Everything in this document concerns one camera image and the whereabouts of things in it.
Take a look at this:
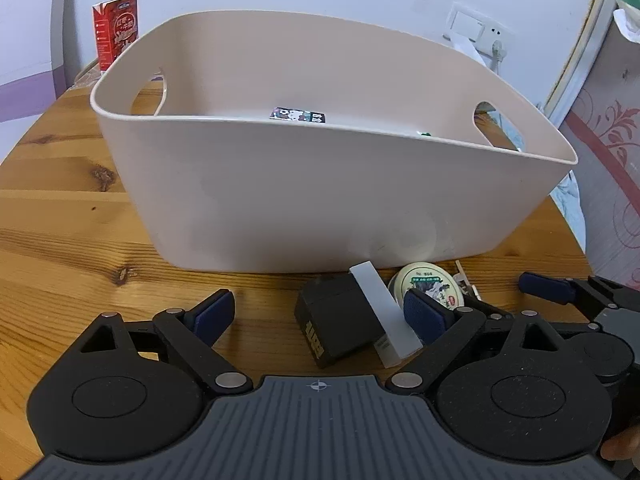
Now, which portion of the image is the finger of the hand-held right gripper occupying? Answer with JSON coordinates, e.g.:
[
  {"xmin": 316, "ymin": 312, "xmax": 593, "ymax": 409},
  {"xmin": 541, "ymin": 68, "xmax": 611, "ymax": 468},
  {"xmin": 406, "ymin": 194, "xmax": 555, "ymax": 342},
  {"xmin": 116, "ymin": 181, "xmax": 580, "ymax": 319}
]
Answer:
[{"xmin": 519, "ymin": 271, "xmax": 640, "ymax": 318}]

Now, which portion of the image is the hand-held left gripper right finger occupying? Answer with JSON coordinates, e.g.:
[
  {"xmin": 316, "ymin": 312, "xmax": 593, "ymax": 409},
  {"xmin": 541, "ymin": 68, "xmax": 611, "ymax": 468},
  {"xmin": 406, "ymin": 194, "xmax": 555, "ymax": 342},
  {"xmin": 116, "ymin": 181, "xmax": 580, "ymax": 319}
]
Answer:
[{"xmin": 391, "ymin": 289, "xmax": 567, "ymax": 392}]

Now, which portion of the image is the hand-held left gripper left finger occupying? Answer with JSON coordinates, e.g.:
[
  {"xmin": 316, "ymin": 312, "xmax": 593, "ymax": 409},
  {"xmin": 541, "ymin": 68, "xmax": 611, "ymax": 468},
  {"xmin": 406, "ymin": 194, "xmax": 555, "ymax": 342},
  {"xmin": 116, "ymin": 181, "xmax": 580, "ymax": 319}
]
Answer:
[{"xmin": 77, "ymin": 289, "xmax": 255, "ymax": 396}]

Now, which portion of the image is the white rectangular box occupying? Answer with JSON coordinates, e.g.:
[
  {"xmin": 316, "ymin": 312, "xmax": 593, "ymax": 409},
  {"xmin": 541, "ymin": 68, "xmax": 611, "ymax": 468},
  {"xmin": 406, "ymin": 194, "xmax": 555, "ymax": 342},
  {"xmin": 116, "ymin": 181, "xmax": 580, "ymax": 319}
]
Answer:
[{"xmin": 348, "ymin": 261, "xmax": 424, "ymax": 367}]

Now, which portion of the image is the round tin with printed lid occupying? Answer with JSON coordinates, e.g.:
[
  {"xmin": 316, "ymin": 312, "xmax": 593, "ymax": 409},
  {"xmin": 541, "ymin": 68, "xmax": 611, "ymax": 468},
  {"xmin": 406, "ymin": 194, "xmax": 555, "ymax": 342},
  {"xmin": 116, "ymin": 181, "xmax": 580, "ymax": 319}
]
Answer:
[{"xmin": 387, "ymin": 262, "xmax": 467, "ymax": 311}]

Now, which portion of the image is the black charger block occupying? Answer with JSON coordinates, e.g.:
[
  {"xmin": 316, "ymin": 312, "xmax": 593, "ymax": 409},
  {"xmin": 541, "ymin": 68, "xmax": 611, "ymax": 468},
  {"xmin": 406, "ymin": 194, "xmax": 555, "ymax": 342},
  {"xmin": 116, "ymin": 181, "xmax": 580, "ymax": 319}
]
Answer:
[{"xmin": 294, "ymin": 274, "xmax": 386, "ymax": 370}]

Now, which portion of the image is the beige plastic basket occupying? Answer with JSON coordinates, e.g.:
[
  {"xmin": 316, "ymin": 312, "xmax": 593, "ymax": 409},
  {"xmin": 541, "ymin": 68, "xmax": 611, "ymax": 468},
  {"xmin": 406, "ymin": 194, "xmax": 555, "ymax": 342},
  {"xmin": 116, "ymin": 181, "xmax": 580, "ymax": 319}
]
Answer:
[{"xmin": 90, "ymin": 9, "xmax": 579, "ymax": 273}]

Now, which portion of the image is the person's right hand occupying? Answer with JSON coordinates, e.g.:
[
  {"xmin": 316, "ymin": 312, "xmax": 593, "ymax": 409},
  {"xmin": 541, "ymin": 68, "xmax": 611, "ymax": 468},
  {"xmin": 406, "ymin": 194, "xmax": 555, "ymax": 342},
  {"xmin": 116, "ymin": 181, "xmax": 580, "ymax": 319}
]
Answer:
[{"xmin": 600, "ymin": 422, "xmax": 640, "ymax": 462}]

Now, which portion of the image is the white patterned cloth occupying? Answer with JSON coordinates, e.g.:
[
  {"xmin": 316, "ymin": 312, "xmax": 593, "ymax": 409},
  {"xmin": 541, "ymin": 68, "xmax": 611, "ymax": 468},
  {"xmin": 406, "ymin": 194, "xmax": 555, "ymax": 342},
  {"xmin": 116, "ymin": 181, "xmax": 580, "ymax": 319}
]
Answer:
[{"xmin": 549, "ymin": 169, "xmax": 587, "ymax": 243}]

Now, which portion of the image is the pink floral cabinet door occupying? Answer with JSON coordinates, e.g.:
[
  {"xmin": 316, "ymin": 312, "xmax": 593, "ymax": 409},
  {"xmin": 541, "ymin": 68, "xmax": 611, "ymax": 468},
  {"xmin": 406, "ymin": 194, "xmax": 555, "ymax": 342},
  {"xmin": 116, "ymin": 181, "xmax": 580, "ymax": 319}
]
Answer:
[{"xmin": 564, "ymin": 25, "xmax": 640, "ymax": 283}]

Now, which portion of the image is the black and white printed packet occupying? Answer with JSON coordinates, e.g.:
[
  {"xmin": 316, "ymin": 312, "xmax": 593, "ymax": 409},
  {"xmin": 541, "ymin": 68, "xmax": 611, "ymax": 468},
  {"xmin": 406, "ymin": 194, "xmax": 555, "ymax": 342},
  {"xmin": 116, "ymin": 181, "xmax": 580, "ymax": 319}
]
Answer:
[{"xmin": 270, "ymin": 106, "xmax": 327, "ymax": 125}]

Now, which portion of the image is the white framed panel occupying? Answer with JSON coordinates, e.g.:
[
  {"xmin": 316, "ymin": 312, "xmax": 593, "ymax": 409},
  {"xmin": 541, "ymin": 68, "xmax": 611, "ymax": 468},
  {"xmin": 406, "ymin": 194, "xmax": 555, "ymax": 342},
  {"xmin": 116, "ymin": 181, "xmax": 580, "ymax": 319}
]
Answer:
[{"xmin": 542, "ymin": 0, "xmax": 632, "ymax": 122}]

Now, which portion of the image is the white tissue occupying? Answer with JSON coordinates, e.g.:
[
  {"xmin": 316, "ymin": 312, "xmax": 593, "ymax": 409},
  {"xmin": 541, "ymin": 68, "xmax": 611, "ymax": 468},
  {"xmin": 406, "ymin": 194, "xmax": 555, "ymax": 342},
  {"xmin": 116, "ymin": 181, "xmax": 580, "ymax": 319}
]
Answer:
[{"xmin": 612, "ymin": 7, "xmax": 640, "ymax": 44}]

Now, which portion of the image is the red drink carton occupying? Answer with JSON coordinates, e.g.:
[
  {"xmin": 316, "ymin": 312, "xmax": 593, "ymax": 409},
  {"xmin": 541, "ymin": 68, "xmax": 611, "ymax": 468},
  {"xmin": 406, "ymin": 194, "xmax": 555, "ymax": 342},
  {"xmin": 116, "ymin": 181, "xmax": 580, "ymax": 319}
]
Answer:
[{"xmin": 91, "ymin": 0, "xmax": 140, "ymax": 72}]

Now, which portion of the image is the white plug with cable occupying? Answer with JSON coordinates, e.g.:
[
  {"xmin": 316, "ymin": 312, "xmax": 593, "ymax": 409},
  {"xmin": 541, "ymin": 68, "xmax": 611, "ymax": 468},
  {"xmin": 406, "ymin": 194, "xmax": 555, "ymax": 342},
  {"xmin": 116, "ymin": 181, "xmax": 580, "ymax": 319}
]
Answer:
[{"xmin": 487, "ymin": 40, "xmax": 506, "ymax": 75}]

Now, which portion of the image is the white wall switch panel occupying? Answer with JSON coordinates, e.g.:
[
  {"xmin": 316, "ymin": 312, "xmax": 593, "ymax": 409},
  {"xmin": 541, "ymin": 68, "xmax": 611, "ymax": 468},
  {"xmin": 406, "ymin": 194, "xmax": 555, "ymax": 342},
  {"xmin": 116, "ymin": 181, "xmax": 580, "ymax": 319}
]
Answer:
[{"xmin": 442, "ymin": 2, "xmax": 515, "ymax": 53}]

